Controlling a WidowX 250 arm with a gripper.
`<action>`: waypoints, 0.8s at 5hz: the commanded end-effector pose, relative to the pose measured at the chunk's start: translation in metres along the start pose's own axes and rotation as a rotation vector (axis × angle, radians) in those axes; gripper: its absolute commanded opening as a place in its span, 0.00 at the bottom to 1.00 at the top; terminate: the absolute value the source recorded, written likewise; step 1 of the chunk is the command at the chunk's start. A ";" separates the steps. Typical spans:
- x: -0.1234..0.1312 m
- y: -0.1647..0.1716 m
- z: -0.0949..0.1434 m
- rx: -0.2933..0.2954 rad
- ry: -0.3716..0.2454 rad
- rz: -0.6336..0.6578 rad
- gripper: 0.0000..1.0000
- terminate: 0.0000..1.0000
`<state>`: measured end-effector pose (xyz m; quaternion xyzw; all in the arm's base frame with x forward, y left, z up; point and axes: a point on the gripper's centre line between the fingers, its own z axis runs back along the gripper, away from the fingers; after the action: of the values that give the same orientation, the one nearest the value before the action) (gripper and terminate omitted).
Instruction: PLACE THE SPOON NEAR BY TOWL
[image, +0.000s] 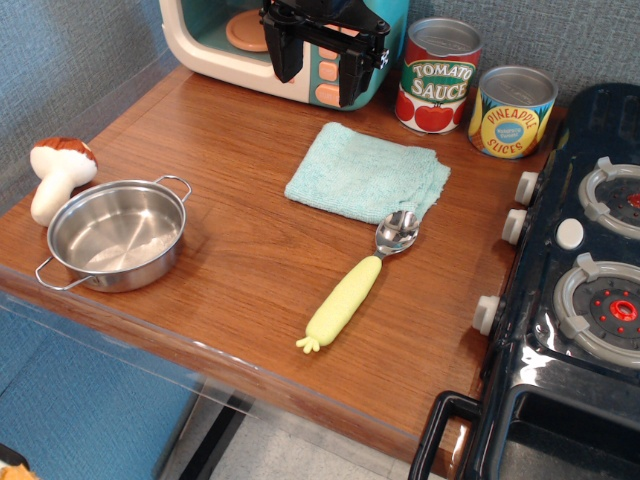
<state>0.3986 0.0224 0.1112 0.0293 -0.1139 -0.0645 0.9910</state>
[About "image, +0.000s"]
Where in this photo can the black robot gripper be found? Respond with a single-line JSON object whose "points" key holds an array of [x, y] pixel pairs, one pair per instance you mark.
{"points": [[350, 28]]}

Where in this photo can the spoon with yellow handle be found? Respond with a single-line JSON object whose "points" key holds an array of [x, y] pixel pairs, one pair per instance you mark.
{"points": [[394, 234]]}

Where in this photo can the toy microwave teal and cream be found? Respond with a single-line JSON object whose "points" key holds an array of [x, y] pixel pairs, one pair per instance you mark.
{"points": [[224, 40]]}

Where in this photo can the light blue folded towel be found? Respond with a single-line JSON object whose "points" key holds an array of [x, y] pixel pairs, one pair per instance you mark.
{"points": [[366, 178]]}

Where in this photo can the tomato sauce can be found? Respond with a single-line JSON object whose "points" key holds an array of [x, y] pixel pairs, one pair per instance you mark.
{"points": [[440, 62]]}

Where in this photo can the pineapple slices can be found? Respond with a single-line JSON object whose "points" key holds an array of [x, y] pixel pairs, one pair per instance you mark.
{"points": [[512, 108]]}

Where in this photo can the white stove knob top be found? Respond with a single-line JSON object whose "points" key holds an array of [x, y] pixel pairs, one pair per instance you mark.
{"points": [[526, 187]]}

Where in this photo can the white stove knob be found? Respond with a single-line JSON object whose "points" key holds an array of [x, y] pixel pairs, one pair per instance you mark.
{"points": [[485, 314], [526, 187], [513, 226]]}

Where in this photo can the white stove knob middle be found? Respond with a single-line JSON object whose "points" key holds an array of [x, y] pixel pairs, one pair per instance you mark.
{"points": [[513, 226]]}

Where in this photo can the stainless steel pot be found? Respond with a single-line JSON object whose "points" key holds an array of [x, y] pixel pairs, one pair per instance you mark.
{"points": [[117, 236]]}

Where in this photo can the plush mushroom toy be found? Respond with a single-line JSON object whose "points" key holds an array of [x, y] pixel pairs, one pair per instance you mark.
{"points": [[62, 164]]}

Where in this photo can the white stove knob bottom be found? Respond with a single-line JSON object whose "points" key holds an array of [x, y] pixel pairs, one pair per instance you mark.
{"points": [[485, 314]]}

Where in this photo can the black toy stove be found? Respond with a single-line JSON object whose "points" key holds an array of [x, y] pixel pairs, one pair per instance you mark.
{"points": [[560, 396]]}

